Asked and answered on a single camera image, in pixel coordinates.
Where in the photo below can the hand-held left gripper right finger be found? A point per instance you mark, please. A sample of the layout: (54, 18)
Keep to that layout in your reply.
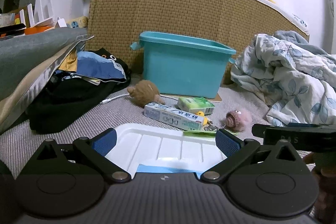
(227, 142)

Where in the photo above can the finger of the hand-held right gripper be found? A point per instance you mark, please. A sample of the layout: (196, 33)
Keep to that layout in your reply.
(258, 130)

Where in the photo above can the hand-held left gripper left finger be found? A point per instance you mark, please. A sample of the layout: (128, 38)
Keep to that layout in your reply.
(105, 144)

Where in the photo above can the green tissue pack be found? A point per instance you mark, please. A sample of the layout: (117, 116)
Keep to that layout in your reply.
(194, 104)

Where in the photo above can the white plastic lid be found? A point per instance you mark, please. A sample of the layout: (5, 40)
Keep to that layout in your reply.
(168, 142)

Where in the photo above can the white toothpaste box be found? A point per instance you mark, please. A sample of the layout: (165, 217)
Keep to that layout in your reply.
(170, 116)

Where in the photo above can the brown plush toy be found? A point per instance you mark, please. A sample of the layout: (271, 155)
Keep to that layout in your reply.
(144, 92)

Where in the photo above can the teal plastic bin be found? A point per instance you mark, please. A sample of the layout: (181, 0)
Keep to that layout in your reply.
(181, 69)

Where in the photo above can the person's right hand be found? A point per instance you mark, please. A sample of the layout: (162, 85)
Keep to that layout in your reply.
(325, 176)

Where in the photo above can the grey woven bed mat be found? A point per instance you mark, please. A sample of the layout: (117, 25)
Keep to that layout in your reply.
(105, 116)

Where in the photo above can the green wrapper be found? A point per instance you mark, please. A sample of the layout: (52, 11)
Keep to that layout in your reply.
(199, 132)

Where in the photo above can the thin wooden board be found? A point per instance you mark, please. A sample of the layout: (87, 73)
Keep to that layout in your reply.
(216, 98)

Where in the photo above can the black clothing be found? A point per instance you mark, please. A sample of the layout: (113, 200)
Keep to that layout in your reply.
(68, 100)

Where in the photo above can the white leaf-print quilt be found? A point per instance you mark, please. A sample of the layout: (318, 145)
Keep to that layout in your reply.
(288, 74)

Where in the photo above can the blue cloth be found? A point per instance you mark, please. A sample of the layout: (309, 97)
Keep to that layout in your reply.
(97, 66)

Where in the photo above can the yellow cloth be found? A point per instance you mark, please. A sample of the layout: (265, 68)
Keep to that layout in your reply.
(69, 62)

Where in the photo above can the grey pillow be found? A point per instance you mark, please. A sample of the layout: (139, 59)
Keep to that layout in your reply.
(26, 56)

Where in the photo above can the orange box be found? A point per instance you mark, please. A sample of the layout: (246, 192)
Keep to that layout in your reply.
(39, 30)

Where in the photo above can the tan woven mat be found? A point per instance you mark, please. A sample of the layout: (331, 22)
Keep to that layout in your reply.
(170, 11)

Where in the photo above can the white router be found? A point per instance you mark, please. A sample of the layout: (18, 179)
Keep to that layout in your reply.
(42, 14)

